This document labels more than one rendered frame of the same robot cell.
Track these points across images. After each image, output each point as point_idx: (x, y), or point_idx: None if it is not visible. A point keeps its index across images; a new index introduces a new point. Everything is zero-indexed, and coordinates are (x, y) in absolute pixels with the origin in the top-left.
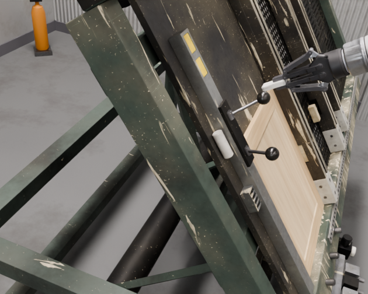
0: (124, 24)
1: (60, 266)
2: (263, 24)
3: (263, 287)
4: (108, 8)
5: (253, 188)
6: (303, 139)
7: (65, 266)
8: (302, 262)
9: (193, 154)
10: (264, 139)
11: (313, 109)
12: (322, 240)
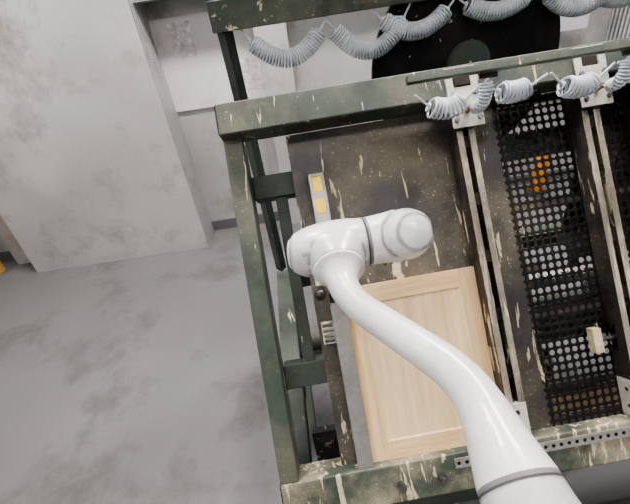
0: (236, 156)
1: (292, 320)
2: (479, 195)
3: (269, 389)
4: (228, 144)
5: (332, 324)
6: (491, 340)
7: (294, 322)
8: (366, 431)
9: (250, 256)
10: (402, 302)
11: (591, 332)
12: (443, 453)
